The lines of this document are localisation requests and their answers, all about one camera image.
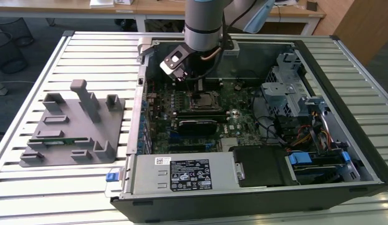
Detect wooden desk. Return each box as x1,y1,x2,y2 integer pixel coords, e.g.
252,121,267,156
0,0,327,36

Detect green RAM stick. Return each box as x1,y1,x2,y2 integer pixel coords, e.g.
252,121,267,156
28,137,91,144

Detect grey parts rack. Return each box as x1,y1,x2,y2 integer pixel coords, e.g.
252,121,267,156
19,79,127,167

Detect white furniture foot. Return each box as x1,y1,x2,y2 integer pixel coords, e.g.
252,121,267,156
0,76,10,96

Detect blue disk carrier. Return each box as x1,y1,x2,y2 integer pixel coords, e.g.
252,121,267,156
287,151,312,167

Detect black mesh waste bin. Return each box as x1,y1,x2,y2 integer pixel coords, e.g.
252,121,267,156
0,17,35,46
0,31,28,73

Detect black wire bundle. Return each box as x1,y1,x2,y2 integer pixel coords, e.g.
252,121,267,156
255,113,296,148

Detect metal drive cage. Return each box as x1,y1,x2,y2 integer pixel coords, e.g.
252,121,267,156
261,52,331,118

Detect orange yellow power wires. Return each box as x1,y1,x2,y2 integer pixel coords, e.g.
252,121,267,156
287,124,335,150

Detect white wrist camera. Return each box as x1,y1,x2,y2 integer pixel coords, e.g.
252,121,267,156
159,43,195,76

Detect silver power supply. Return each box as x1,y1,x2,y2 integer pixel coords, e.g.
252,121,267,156
119,153,245,196

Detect black camera cable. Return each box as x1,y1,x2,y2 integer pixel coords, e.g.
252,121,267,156
223,0,260,51

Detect black RAM slot bank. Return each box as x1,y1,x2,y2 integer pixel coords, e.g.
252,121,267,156
176,110,228,122
173,78,224,91

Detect CPU socket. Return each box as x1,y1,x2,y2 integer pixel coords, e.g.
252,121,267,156
187,90,220,111

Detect silver CPU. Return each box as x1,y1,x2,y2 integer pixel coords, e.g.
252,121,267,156
193,92,219,106

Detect metal socket cover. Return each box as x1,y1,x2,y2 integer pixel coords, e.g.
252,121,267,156
191,90,220,110

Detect black graphics card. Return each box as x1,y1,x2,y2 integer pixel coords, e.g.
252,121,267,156
177,120,219,137

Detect black cable copper connector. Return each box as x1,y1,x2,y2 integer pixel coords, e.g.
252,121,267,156
193,45,228,80

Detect wooden cabinet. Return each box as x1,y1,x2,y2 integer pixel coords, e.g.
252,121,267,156
315,0,388,66

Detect green motherboard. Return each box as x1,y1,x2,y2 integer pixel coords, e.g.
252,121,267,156
140,77,276,155

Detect silver metal case bar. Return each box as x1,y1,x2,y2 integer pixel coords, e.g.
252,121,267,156
316,109,339,150

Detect silver heat sink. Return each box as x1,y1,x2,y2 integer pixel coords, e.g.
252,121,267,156
220,137,239,150

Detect black open PC case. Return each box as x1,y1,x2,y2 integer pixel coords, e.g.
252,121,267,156
110,36,388,223

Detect large white box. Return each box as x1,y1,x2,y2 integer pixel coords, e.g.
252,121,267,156
90,0,116,9

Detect black plastic shroud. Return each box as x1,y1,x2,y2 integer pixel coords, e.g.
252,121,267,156
228,145,296,188

